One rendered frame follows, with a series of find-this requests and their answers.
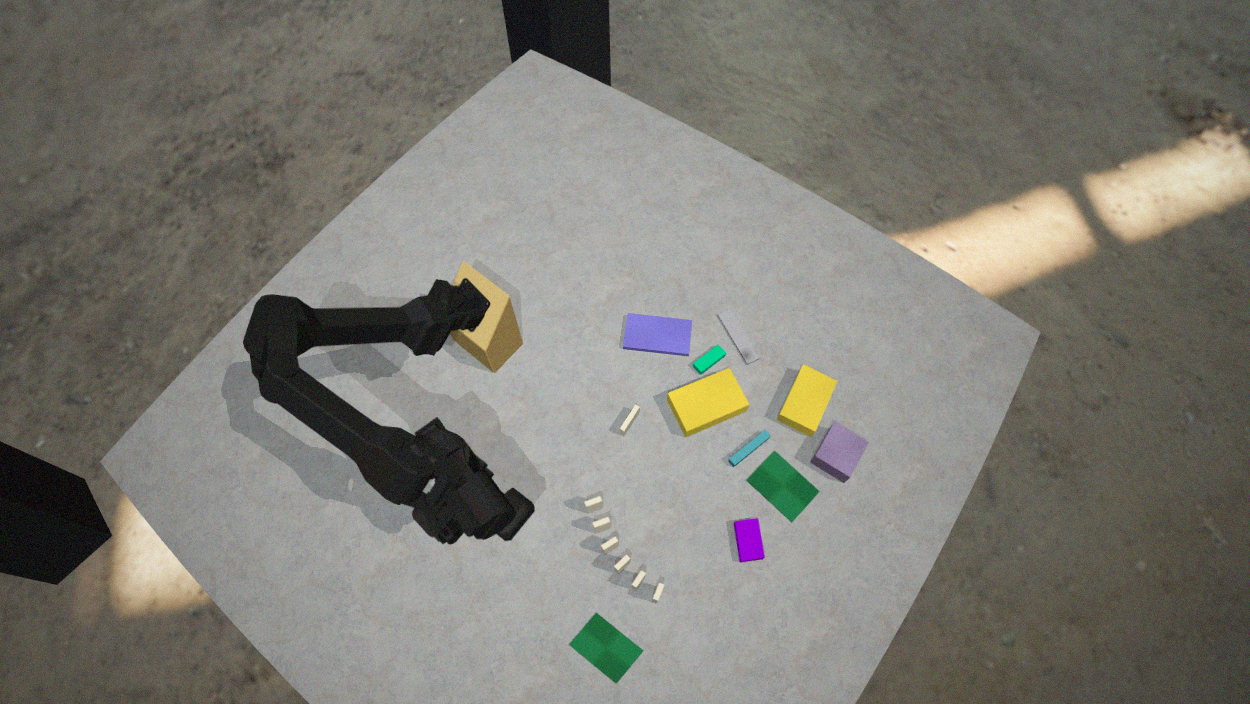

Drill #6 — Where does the green rectangular block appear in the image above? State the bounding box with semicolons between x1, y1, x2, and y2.
693;345;726;375

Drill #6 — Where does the teal rectangular block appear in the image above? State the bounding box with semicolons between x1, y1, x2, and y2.
728;430;771;468

